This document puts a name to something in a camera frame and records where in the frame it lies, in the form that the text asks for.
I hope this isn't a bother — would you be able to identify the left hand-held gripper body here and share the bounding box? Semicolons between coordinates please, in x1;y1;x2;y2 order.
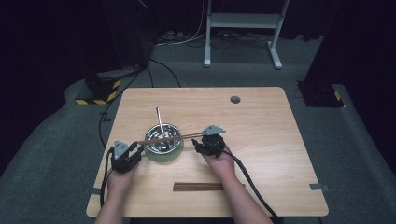
106;140;142;175

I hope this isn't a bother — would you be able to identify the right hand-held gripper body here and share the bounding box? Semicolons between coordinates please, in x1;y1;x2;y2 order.
200;124;227;159

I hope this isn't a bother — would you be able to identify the dark wooden chopstick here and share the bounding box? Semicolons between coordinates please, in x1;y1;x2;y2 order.
137;133;204;145
137;134;203;146

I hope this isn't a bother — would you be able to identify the person's left hand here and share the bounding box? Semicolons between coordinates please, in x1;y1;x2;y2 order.
106;162;140;196

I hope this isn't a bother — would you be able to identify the person's right hand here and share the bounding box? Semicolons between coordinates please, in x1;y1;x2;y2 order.
201;151;237;185

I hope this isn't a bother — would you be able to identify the green round plate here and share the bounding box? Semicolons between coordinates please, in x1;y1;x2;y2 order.
143;136;185;163

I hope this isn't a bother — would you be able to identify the row of brown chopsticks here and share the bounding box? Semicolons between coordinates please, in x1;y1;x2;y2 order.
173;182;247;192

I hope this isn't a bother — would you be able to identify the metal spoon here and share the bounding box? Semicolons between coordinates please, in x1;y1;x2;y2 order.
155;106;172;149

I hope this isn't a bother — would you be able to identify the black yellow striped stand base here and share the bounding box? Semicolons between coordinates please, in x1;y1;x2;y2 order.
75;73;122;106

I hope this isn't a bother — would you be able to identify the power strip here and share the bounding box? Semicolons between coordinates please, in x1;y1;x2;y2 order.
156;30;189;44

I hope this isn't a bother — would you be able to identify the black stand base yellow mark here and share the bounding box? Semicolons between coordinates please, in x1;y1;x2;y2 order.
296;80;347;109

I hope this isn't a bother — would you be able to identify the white metal stand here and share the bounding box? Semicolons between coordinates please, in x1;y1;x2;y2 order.
203;0;290;70

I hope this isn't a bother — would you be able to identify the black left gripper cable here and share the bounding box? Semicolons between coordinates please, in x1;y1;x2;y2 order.
99;147;116;208

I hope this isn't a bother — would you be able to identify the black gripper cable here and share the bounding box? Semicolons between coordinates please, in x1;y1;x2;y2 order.
221;148;285;224
99;147;116;208

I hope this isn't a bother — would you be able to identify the black floor cable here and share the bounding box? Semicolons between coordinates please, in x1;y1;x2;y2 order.
148;57;182;88
98;70;142;148

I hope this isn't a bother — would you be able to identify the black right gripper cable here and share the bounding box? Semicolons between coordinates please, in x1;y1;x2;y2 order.
221;148;285;224

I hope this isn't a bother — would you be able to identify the white floor cable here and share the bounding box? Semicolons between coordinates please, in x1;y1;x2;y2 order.
153;0;208;49

